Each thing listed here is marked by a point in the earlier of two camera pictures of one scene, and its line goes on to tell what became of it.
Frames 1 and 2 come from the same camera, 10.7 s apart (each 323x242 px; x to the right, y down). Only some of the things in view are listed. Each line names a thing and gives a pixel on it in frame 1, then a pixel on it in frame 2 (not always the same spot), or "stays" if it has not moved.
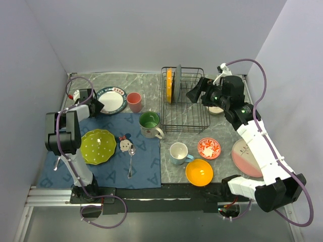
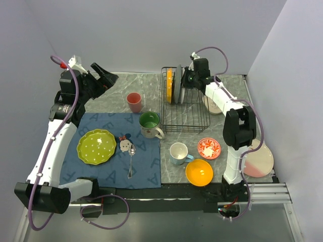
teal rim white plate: x=114 y=99 → x=182 y=94
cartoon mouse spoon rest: x=124 y=142 stays
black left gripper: x=99 y=106 → x=108 y=79
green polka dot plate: x=98 y=146 stays
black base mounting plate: x=169 y=197 stays
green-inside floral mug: x=149 y=122 stays
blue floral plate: x=177 y=82 stays
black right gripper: x=193 y=95 → x=184 y=83
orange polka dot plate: x=169 y=85 stays
